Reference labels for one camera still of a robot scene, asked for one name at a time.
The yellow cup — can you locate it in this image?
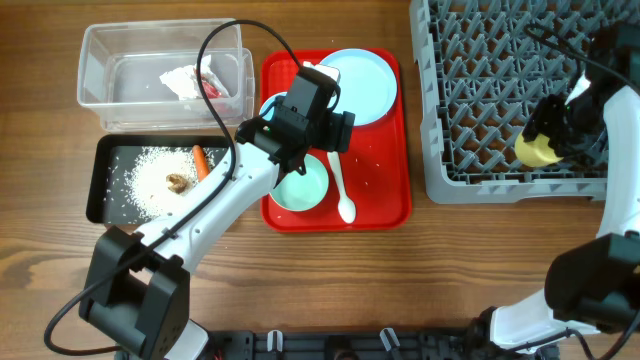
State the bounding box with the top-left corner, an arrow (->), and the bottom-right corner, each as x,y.
514,132 -> 563,168

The light blue plate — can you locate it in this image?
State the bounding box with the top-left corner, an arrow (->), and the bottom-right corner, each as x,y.
320,49 -> 398,127

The light blue bowl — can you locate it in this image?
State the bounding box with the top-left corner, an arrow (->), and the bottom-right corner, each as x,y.
259,92 -> 286,121

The green bowl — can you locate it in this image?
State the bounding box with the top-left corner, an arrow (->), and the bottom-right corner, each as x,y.
270,154 -> 329,212

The white plastic spoon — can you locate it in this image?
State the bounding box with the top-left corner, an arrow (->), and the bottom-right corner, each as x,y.
327,152 -> 356,224

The red foil wrapper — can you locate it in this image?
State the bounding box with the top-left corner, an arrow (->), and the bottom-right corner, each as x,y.
201,69 -> 227,99

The orange carrot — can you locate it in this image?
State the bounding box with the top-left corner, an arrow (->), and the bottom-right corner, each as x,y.
192,145 -> 210,182

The white napkin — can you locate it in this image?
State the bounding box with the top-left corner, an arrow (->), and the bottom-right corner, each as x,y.
159,55 -> 231,100

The brown food scrap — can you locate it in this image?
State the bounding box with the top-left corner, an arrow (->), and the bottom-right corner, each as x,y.
165,173 -> 190,194

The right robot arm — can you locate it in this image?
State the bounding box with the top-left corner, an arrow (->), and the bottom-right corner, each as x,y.
462,21 -> 639,359

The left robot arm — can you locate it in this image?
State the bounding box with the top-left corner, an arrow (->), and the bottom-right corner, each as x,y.
77,65 -> 355,359

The grey dishwasher rack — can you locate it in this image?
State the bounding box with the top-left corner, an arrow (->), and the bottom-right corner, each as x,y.
409,0 -> 639,204

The black plastic tray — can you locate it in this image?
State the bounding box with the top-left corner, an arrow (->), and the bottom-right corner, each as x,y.
86,135 -> 228,226

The clear plastic bin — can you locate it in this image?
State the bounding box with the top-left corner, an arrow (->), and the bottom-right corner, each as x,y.
77,18 -> 256,133

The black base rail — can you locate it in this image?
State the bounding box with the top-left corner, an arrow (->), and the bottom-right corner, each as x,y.
199,328 -> 488,360

